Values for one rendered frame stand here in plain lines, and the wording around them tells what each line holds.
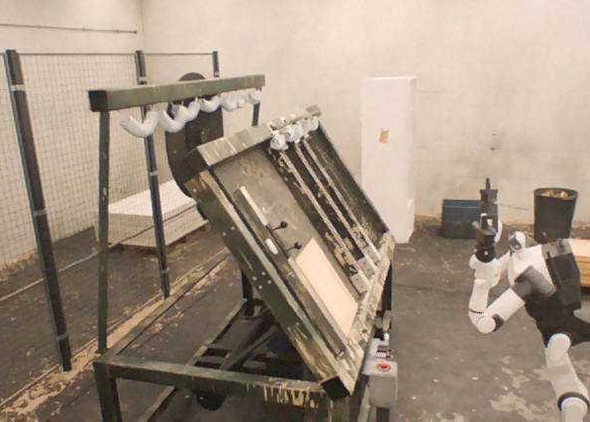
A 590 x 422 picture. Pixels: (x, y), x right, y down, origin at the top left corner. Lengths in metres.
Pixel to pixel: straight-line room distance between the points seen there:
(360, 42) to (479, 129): 2.11
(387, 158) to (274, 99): 2.59
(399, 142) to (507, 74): 1.97
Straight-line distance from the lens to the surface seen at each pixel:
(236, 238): 2.36
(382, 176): 6.71
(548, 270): 2.63
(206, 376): 2.77
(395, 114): 6.56
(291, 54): 8.39
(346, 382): 2.55
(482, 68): 7.83
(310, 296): 2.63
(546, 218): 7.00
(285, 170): 3.18
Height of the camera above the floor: 2.27
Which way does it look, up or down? 16 degrees down
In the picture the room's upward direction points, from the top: 2 degrees counter-clockwise
